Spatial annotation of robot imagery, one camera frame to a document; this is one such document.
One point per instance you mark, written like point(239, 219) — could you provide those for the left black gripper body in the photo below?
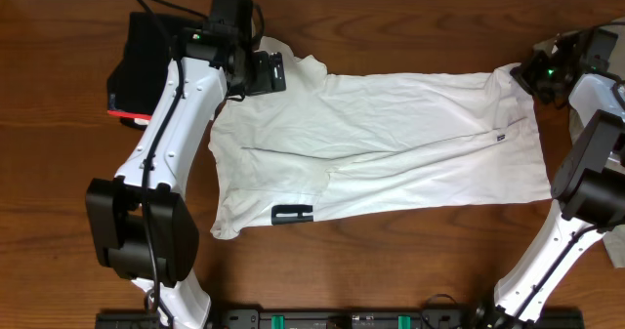
point(269, 72)

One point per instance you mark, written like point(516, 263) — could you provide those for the black folded garment red trim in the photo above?
point(135, 86)

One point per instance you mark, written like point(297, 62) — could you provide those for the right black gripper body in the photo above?
point(541, 77)

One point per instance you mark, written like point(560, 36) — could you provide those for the white folded garment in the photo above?
point(140, 121)

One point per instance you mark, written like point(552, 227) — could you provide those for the white t-shirt black logo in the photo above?
point(354, 145)

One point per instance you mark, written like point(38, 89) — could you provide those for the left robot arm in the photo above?
point(140, 222)

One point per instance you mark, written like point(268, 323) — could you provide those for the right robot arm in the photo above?
point(588, 203)

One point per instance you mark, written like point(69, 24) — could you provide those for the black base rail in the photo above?
point(253, 319)

